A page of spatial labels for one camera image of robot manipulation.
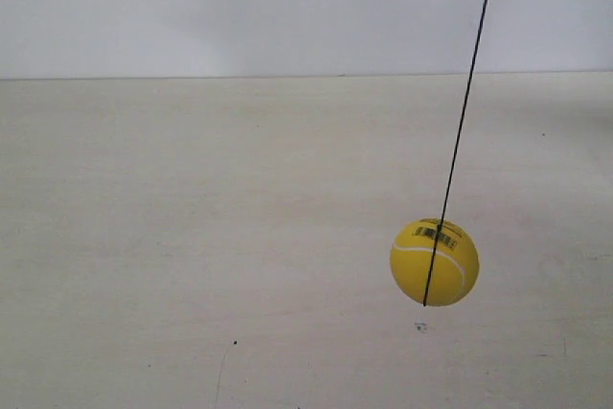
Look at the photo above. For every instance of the yellow tennis ball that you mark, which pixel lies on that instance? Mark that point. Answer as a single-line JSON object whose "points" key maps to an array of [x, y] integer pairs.
{"points": [[435, 263]]}

